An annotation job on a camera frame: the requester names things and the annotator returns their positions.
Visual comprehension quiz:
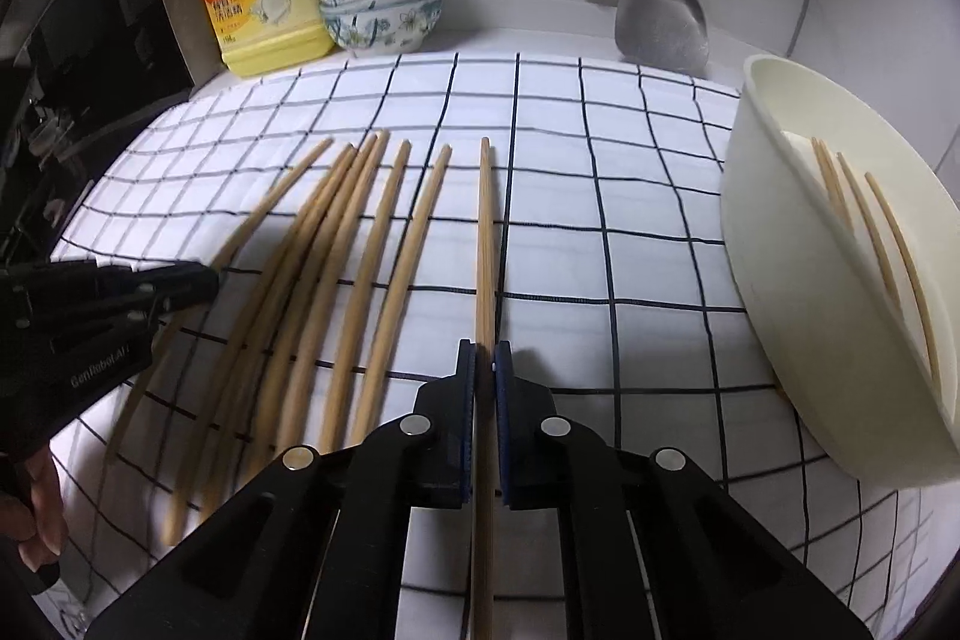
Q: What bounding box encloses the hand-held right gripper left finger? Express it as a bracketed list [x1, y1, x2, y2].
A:
[86, 340, 481, 640]

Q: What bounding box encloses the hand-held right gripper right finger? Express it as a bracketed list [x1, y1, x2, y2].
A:
[491, 340, 875, 640]

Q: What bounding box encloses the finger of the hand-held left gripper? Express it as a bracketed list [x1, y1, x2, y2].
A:
[94, 261, 220, 319]

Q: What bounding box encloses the pile of wooden chopsticks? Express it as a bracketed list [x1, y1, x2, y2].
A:
[105, 130, 455, 547]

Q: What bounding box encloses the cream plastic basin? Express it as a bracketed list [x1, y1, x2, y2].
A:
[720, 53, 960, 483]

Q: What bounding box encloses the person's left hand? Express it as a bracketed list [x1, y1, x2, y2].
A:
[0, 443, 66, 573]

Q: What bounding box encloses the white black checkered cloth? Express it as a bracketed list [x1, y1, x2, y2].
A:
[45, 51, 960, 640]

